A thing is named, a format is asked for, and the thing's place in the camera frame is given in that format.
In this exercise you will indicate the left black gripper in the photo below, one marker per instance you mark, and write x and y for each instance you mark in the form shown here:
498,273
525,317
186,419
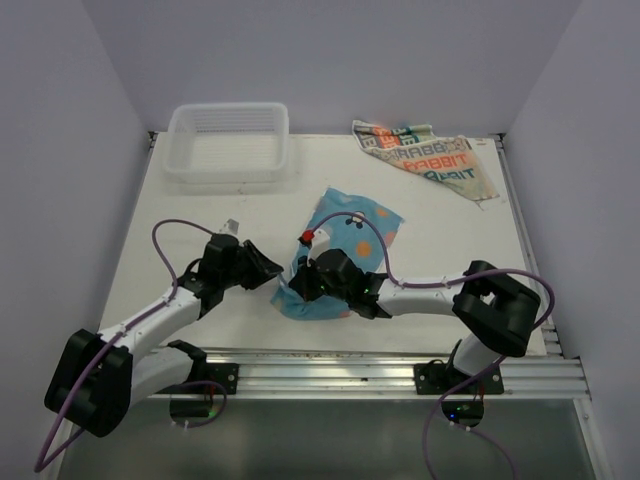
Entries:
262,268

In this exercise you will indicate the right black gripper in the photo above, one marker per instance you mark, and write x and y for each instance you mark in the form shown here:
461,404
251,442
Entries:
302,281

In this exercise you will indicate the blue polka dot towel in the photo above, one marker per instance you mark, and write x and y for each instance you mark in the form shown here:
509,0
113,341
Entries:
352,223

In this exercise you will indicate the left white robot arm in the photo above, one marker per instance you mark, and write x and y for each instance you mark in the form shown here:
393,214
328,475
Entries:
100,375

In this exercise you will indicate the white plastic basket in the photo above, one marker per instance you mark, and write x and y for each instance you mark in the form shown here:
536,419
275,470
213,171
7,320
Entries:
216,147

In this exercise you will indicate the rabbit print towel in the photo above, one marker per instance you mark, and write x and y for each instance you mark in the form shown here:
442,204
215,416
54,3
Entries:
450,161

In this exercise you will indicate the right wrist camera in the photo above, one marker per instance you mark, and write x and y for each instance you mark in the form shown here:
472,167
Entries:
317,241

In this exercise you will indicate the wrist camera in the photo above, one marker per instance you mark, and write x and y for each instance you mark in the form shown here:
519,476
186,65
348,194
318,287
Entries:
317,241
230,227

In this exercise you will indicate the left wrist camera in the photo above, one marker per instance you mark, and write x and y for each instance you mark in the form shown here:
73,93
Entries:
230,227

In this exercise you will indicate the aluminium front rail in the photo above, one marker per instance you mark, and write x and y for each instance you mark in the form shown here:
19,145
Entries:
363,376

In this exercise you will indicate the aluminium rail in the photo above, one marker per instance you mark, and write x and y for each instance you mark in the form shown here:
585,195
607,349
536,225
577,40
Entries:
363,376
548,328

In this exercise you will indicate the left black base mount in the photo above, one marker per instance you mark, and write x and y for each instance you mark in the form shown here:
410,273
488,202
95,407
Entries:
220,375

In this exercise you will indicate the aluminium right side rail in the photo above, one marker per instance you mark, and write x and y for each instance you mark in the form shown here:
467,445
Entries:
548,328

